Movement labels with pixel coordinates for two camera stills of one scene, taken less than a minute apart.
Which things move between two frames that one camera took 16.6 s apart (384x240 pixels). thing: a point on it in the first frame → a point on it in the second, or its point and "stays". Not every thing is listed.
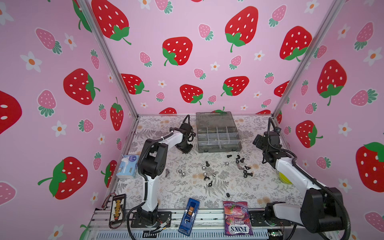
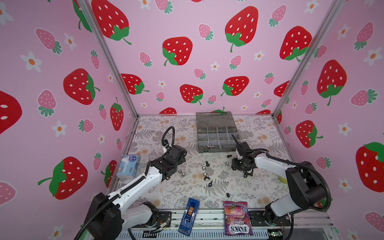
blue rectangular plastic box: (189, 216) stays
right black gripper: (260, 142) → (234, 165)
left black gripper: (187, 150) → (161, 159)
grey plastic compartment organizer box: (217, 132) stays
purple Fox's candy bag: (236, 219) stays
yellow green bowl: (284, 178) stays
